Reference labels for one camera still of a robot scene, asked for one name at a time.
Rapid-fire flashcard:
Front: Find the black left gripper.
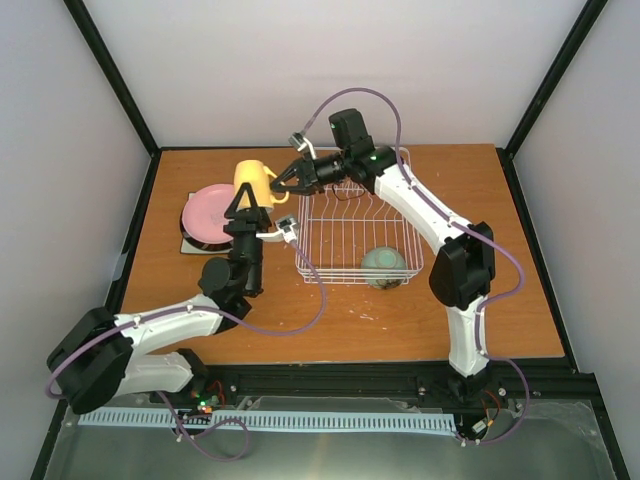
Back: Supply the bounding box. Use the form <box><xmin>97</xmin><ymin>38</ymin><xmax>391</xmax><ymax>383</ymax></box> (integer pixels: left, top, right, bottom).
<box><xmin>224</xmin><ymin>182</ymin><xmax>273</xmax><ymax>293</ymax></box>

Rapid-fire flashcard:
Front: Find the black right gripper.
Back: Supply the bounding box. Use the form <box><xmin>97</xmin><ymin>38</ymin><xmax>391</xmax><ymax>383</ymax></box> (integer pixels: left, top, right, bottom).
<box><xmin>270</xmin><ymin>150</ymin><xmax>350</xmax><ymax>197</ymax></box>

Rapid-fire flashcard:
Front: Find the yellow mug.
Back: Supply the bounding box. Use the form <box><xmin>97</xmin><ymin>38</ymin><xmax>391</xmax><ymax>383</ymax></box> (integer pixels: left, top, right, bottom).
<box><xmin>234</xmin><ymin>160</ymin><xmax>289</xmax><ymax>213</ymax></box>

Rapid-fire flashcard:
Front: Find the pink plate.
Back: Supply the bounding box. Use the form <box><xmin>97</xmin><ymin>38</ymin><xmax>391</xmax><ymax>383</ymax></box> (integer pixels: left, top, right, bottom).
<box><xmin>180</xmin><ymin>183</ymin><xmax>239</xmax><ymax>245</ymax></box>

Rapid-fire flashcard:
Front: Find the mint green bowl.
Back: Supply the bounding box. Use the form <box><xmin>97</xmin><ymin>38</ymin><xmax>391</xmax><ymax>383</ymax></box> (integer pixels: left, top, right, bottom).
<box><xmin>360</xmin><ymin>246</ymin><xmax>407</xmax><ymax>290</ymax></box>

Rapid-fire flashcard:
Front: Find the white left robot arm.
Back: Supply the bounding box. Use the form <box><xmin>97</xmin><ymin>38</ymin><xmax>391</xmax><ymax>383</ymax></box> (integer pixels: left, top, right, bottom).
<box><xmin>45</xmin><ymin>182</ymin><xmax>271</xmax><ymax>414</ymax></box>

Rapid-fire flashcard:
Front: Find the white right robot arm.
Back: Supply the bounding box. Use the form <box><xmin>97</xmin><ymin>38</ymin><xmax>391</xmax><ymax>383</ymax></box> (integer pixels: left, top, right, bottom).
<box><xmin>271</xmin><ymin>109</ymin><xmax>496</xmax><ymax>378</ymax></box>

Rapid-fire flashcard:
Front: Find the dark round plate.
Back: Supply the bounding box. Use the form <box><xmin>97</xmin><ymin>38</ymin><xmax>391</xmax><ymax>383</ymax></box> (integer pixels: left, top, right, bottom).
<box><xmin>178</xmin><ymin>192</ymin><xmax>236</xmax><ymax>251</ymax></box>

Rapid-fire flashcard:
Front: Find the square grey black-edged plate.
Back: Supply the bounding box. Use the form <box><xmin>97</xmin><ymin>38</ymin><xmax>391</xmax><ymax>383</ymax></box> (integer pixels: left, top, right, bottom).
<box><xmin>179</xmin><ymin>192</ymin><xmax>236</xmax><ymax>255</ymax></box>

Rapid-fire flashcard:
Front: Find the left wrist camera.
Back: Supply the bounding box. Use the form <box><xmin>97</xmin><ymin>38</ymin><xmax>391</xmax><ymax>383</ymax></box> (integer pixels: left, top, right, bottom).
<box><xmin>256</xmin><ymin>215</ymin><xmax>300</xmax><ymax>244</ymax></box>

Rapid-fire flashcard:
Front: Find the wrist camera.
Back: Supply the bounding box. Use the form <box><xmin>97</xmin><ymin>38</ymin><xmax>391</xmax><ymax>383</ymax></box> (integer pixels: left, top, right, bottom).
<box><xmin>256</xmin><ymin>215</ymin><xmax>300</xmax><ymax>244</ymax></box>
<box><xmin>289</xmin><ymin>132</ymin><xmax>317</xmax><ymax>160</ymax></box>

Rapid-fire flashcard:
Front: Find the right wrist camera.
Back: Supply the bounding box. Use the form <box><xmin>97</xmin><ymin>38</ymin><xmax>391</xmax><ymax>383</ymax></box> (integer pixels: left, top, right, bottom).
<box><xmin>289</xmin><ymin>132</ymin><xmax>317</xmax><ymax>160</ymax></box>

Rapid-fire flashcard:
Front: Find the white wire dish rack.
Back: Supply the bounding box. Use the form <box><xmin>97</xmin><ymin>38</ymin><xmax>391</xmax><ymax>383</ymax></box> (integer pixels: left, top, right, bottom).
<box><xmin>296</xmin><ymin>180</ymin><xmax>424</xmax><ymax>286</ymax></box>

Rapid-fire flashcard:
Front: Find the black frame post left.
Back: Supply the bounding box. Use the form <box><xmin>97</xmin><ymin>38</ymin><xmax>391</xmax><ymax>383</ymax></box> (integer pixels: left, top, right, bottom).
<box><xmin>62</xmin><ymin>0</ymin><xmax>164</xmax><ymax>157</ymax></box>

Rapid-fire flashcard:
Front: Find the black frame post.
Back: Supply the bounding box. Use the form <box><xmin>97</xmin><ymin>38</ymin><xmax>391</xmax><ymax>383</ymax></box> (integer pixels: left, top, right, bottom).
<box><xmin>503</xmin><ymin>0</ymin><xmax>610</xmax><ymax>154</ymax></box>
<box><xmin>62</xmin><ymin>0</ymin><xmax>164</xmax><ymax>157</ymax></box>

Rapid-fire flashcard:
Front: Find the light blue slotted cable duct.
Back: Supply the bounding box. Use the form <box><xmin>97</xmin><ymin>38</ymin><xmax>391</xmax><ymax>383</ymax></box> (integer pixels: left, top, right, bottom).
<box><xmin>77</xmin><ymin>407</ymin><xmax>456</xmax><ymax>436</ymax></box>

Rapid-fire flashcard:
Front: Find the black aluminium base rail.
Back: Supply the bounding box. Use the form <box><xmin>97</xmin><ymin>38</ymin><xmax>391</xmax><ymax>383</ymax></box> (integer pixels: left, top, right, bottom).
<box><xmin>208</xmin><ymin>358</ymin><xmax>604</xmax><ymax>413</ymax></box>

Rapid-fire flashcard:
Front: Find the black frame post right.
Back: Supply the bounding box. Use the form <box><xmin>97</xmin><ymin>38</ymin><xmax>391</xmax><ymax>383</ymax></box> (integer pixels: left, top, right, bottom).
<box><xmin>503</xmin><ymin>0</ymin><xmax>610</xmax><ymax>154</ymax></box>

